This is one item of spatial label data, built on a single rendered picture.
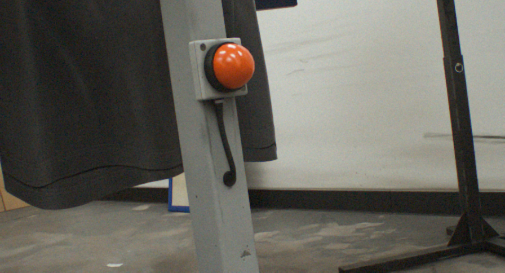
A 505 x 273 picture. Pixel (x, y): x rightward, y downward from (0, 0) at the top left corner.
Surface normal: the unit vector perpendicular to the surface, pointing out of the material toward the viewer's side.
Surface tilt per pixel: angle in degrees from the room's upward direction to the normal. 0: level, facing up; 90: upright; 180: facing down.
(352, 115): 90
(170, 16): 90
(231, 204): 90
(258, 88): 89
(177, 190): 78
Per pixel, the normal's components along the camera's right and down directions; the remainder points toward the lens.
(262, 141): 0.35, 0.04
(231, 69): -0.07, 0.22
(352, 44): -0.73, 0.14
